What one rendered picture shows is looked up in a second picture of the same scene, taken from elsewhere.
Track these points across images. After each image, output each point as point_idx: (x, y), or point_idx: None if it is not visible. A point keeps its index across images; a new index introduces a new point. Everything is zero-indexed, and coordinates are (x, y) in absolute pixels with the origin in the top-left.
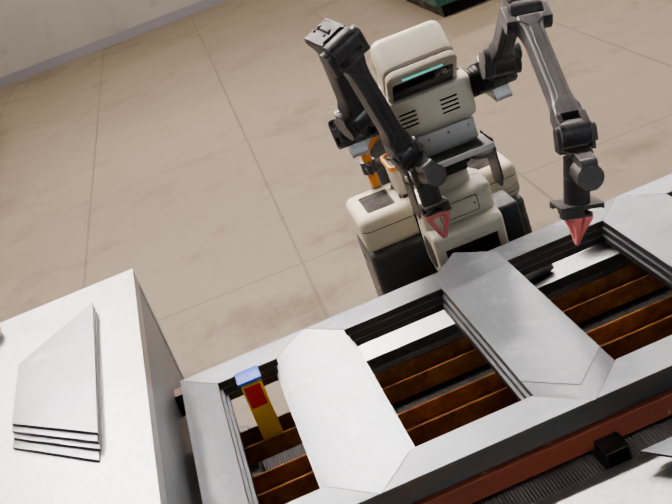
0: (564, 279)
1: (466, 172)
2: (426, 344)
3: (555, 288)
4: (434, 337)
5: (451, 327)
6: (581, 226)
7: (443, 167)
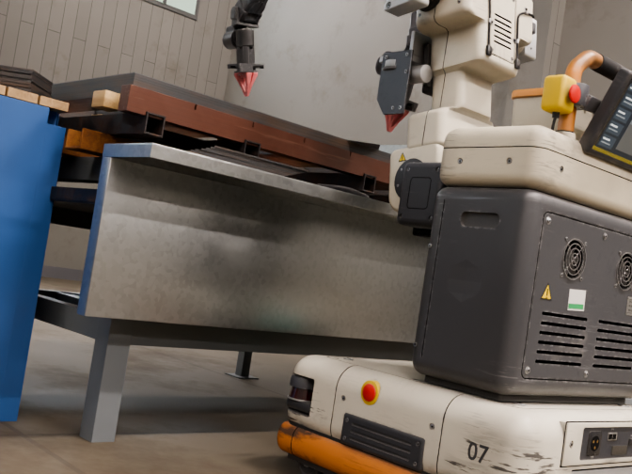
0: (297, 194)
1: (432, 102)
2: (397, 223)
3: (305, 201)
4: (391, 218)
5: (380, 213)
6: (242, 81)
7: (377, 59)
